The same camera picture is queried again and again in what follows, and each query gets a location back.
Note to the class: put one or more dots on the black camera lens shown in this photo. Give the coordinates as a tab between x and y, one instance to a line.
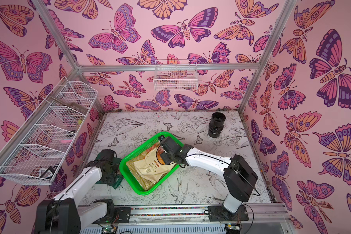
216	124

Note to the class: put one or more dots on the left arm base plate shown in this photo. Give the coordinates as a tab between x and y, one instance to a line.
114	213

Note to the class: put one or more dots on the beige orange chips bag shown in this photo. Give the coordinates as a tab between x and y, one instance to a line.
151	172

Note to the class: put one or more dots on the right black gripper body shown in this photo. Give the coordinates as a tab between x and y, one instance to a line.
166	143

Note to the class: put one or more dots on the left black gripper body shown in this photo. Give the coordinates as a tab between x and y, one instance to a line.
110	177

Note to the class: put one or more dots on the small white wire basket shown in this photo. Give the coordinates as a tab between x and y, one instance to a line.
172	74

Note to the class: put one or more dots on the aluminium mounting rail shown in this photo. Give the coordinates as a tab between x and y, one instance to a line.
196	214

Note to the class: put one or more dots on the black object in rack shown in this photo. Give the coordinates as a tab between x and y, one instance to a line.
46	173

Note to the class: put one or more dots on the long white wire rack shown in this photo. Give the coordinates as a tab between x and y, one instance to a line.
54	118

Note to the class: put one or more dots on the tan kraft Chips bag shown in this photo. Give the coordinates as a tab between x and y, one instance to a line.
144	183

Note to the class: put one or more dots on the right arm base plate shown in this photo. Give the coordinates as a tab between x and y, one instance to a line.
220	214

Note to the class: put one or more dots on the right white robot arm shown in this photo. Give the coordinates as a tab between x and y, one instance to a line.
237	173

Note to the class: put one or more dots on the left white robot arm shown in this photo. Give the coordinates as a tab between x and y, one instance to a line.
63	213

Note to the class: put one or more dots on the dark green Real chips bag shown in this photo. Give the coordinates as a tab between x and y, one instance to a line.
114	178

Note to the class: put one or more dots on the green plastic mesh basket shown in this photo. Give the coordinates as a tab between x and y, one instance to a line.
131	180

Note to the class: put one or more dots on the orange brown chips bag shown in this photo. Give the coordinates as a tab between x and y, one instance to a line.
148	156

